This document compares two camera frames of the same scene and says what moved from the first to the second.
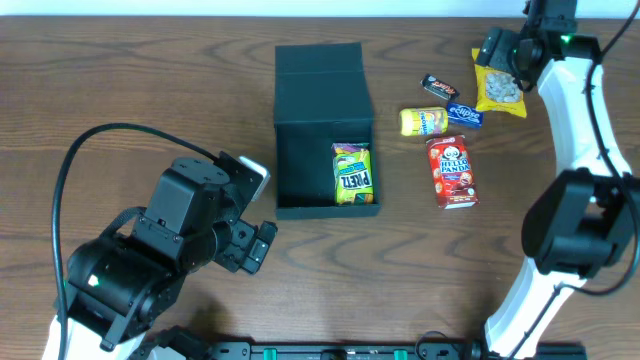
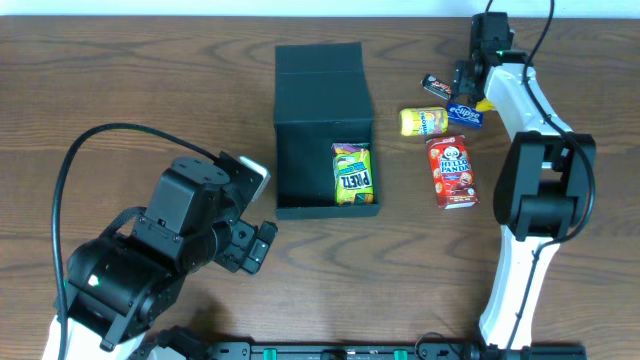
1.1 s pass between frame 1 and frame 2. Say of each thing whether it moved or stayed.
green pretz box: stayed
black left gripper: stayed
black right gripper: moved
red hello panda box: stayed
